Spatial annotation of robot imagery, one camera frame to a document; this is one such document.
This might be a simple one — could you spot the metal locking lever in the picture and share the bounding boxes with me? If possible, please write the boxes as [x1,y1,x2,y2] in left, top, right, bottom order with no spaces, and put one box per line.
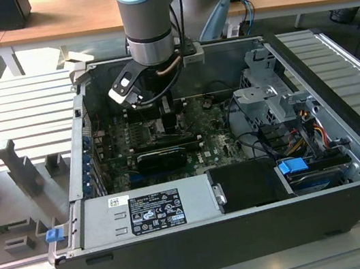
[151,125,197,145]
[136,106,151,129]

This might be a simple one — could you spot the metal socket cover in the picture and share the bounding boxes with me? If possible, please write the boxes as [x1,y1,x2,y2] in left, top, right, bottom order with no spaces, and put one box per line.
[144,114,191,144]

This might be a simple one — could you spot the black RAM slot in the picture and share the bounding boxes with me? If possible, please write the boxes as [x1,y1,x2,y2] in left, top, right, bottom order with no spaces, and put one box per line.
[134,137,205,159]
[132,132,201,151]
[126,100,185,117]

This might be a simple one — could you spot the CPU socket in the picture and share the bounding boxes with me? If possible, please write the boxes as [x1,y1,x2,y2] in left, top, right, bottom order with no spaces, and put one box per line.
[139,112,192,146]

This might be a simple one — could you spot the black plastic bay cover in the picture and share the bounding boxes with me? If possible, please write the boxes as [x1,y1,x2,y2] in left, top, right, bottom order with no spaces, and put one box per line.
[205,153,298,217]

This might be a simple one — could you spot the black graphics card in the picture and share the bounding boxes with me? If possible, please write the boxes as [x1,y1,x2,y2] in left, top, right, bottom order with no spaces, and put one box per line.
[134,145,189,176]

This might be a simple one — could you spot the green motherboard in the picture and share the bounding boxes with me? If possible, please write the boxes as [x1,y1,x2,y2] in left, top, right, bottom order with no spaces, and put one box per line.
[89,89,254,195]

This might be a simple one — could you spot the small white blue box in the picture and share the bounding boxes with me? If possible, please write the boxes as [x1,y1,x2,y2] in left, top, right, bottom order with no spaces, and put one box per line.
[222,20,242,39]

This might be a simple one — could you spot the metal drive cage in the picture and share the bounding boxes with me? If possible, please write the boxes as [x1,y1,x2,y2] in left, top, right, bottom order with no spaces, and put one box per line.
[224,42,307,133]

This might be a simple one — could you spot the grey power supply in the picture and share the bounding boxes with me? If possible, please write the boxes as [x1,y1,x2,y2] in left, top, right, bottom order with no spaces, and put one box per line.
[72,173,224,251]

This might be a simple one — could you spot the hard disk in blue carrier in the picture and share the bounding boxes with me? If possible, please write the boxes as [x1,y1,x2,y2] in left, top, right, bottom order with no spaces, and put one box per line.
[275,148,347,198]

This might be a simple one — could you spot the blue case latch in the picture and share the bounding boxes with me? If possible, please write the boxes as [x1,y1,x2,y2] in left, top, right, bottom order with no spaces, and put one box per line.
[44,227,64,244]

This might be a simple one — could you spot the black PC case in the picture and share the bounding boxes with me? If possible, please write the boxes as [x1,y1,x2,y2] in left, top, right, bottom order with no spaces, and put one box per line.
[17,17,360,269]

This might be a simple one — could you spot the grey parts rack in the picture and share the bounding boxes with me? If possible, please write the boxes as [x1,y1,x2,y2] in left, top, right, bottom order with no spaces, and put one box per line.
[0,129,83,268]

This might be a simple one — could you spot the green RAM stick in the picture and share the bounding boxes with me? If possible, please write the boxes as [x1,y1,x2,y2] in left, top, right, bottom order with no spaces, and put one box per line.
[0,217,30,232]

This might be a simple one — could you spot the black camera cable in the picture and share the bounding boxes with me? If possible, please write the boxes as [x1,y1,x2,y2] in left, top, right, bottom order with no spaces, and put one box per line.
[124,50,196,110]

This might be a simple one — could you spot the copper coloured cable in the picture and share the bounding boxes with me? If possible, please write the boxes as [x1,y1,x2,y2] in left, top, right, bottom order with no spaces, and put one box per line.
[153,55,185,77]

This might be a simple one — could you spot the white plastic bracket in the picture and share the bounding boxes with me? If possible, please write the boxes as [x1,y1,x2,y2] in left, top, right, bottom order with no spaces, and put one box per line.
[63,47,100,87]

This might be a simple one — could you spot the blue cable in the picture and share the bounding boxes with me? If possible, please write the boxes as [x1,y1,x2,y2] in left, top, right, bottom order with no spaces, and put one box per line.
[229,0,258,29]

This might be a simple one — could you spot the metal disk bay bracket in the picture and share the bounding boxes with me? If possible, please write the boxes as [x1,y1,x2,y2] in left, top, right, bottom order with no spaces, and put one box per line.
[289,82,360,190]

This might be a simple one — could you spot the coloured power wire bundle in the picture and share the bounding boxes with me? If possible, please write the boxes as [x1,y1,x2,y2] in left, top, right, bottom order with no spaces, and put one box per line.
[282,106,331,157]

